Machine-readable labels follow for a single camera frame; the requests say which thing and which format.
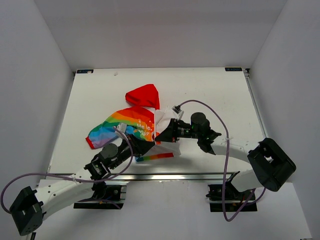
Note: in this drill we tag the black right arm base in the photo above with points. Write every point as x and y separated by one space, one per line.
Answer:
233 199

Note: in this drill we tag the red white rainbow jacket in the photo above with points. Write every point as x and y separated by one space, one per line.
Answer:
144 119

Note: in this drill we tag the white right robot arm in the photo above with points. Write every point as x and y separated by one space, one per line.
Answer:
271 167

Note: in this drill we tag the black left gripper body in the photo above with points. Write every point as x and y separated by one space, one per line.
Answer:
124 152

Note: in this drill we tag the blue right corner sticker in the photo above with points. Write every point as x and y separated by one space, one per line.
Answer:
233 69

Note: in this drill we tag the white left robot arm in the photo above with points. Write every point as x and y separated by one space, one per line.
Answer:
32 206

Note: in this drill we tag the blue left corner sticker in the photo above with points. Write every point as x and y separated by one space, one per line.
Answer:
84 71

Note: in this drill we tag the blue corner sticker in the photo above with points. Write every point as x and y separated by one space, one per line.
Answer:
84 71
233 69

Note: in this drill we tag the aluminium table edge rail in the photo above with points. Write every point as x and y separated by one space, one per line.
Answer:
214 176

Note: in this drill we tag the right side aluminium rail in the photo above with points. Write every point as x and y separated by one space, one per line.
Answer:
260 120

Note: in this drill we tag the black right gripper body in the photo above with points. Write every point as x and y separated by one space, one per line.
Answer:
186 131

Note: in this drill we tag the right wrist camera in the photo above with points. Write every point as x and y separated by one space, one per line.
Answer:
177 109

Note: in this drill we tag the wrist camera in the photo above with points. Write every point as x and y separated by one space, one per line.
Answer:
121 127
177 109

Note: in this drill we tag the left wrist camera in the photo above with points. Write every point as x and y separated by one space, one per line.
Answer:
121 127

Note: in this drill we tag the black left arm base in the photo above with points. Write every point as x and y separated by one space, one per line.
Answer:
106 196

